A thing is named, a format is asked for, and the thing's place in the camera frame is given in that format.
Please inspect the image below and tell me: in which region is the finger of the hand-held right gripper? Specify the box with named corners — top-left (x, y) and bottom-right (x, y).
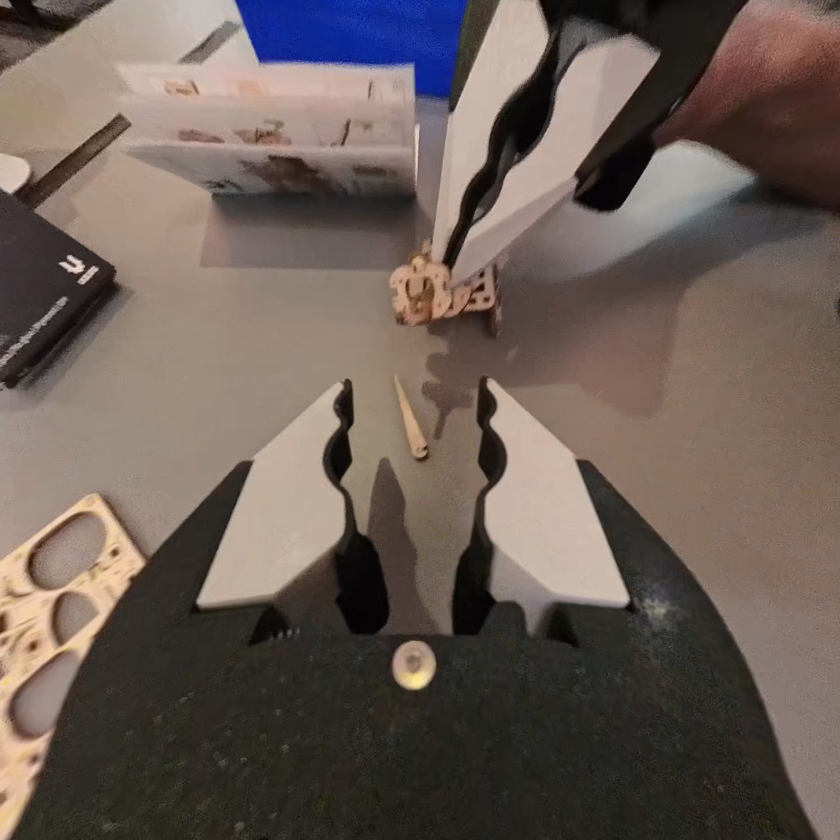
top-left (453, 36), bottom-right (662, 282)
top-left (432, 0), bottom-right (562, 260)

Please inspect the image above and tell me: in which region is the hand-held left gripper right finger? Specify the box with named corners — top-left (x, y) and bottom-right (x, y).
top-left (451, 377), bottom-right (632, 636)

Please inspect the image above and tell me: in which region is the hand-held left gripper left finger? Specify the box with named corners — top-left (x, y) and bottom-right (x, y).
top-left (196, 378), bottom-right (391, 636)

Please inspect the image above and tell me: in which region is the tapered wooden stick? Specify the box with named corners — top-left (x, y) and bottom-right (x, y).
top-left (392, 374), bottom-right (431, 462)

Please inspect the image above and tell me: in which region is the small wooden model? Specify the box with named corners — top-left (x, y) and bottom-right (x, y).
top-left (388, 239), bottom-right (503, 337)

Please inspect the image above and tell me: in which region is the laser-cut wooden parts sheet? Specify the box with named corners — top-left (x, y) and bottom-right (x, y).
top-left (0, 493), bottom-right (147, 834)

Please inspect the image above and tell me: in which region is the person's right hand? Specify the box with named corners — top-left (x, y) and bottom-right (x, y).
top-left (661, 0), bottom-right (840, 212)

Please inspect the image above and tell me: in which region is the blue plastic bin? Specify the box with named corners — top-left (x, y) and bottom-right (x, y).
top-left (235, 0), bottom-right (470, 99)

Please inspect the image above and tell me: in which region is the illustrated instruction booklet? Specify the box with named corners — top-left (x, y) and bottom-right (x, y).
top-left (117, 62), bottom-right (421, 201)

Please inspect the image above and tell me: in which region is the black cardboard box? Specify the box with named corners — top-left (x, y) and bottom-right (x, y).
top-left (0, 187), bottom-right (119, 391)

